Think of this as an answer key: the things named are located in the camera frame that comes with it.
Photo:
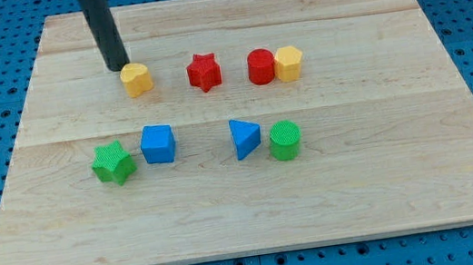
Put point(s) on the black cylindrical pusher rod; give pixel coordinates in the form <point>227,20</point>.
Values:
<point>99,17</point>

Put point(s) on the red star block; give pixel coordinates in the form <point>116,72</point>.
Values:
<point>204,72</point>

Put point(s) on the green star block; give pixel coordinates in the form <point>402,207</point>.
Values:
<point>112,163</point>

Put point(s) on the yellow heart block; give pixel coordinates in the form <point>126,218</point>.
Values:
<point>136,79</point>

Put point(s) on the blue cube block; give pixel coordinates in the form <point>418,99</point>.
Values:
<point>158,144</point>

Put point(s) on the red cylinder block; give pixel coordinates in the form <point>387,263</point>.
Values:
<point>260,66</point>

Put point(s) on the blue triangle block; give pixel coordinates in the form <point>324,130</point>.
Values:
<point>246,137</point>

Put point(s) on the yellow hexagon block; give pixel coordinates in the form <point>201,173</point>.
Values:
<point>288,63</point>

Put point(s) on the light wooden board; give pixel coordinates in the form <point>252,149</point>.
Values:
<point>386,143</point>

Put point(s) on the green cylinder block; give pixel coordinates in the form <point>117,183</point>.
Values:
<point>285,139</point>

